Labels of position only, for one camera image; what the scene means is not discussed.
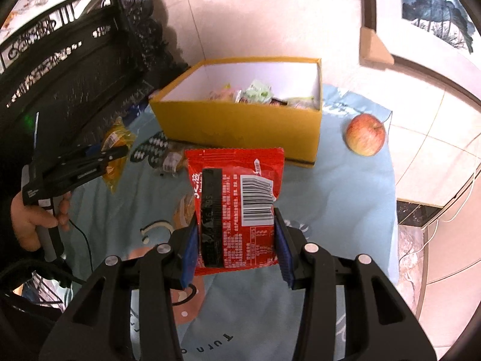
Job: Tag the framed lotus painting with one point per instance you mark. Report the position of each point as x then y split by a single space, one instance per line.
432 7

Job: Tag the yellow translucent snack packet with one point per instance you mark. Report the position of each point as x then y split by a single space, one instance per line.
120 135

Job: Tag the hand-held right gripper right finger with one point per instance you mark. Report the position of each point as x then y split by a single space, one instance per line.
283 252

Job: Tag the dark snack packet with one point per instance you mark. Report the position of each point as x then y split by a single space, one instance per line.
279 102

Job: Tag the pale yellow snack packet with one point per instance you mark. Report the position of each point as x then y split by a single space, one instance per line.
300 102

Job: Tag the light blue printed cloth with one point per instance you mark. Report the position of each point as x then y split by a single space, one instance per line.
338 210

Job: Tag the person's left hand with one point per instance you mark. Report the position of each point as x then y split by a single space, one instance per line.
26 222

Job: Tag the green white snack packet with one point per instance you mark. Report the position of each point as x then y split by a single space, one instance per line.
257 92

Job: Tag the black carved wooden furniture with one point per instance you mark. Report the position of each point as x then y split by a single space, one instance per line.
75 75

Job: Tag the small clear snack packet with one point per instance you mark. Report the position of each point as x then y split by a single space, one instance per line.
173 162

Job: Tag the red snack packet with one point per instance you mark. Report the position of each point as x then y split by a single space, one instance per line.
233 161

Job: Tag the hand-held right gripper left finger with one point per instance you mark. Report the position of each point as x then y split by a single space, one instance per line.
188 255

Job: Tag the red apple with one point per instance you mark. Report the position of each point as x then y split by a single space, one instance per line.
365 135

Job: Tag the cardboard corner protector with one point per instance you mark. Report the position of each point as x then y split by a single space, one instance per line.
372 47

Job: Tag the pink snack packet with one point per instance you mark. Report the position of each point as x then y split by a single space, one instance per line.
223 93

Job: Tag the yellow cardboard box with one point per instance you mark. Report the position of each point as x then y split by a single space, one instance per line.
240 124

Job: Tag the beige snack packet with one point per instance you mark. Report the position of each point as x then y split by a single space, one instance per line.
182 210

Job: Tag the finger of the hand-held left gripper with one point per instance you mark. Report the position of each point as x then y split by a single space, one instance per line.
79 176
112 153

